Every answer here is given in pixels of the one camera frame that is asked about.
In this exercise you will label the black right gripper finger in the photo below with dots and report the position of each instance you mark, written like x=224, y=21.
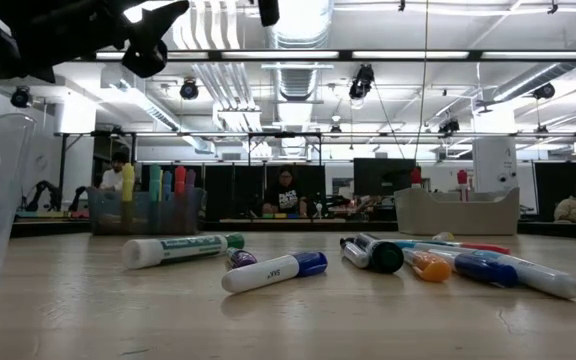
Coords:
x=269, y=12

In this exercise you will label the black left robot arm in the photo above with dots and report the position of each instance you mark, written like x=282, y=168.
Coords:
x=8, y=35

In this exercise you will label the black partition panel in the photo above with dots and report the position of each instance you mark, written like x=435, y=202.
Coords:
x=548, y=190
x=233, y=190

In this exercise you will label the orange cap white marker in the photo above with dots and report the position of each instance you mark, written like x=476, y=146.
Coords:
x=433, y=269

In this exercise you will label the coloured toy blocks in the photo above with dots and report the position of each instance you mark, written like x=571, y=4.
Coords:
x=278, y=216

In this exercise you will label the black monitor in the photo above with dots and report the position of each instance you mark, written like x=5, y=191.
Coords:
x=385, y=177

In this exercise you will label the teal Sharpie highlighter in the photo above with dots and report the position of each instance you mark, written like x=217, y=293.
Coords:
x=154, y=182

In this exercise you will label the purple Sharpie highlighter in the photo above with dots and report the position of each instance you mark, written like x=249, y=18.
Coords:
x=191, y=180

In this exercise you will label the green Expo dry-erase marker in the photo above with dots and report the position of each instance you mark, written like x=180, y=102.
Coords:
x=387, y=257
x=168, y=250

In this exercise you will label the black background robot arm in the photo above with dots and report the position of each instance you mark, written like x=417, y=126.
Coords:
x=43, y=195

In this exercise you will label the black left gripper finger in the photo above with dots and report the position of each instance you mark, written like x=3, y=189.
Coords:
x=150, y=50

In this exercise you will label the black ceiling spotlight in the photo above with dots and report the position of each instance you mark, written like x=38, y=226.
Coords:
x=544, y=91
x=449, y=126
x=189, y=89
x=20, y=96
x=362, y=80

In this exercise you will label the light grey plastic bin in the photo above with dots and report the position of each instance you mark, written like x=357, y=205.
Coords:
x=458, y=215

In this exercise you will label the white cylindrical machine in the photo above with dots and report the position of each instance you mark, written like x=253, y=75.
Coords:
x=493, y=165

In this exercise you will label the yellow Sharpie highlighter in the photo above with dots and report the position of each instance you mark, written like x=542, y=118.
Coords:
x=161, y=185
x=128, y=182

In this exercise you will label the dark grey plastic bin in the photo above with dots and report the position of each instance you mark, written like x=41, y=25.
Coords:
x=143, y=220

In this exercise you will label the purple cap white marker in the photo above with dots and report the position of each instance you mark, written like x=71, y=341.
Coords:
x=242, y=259

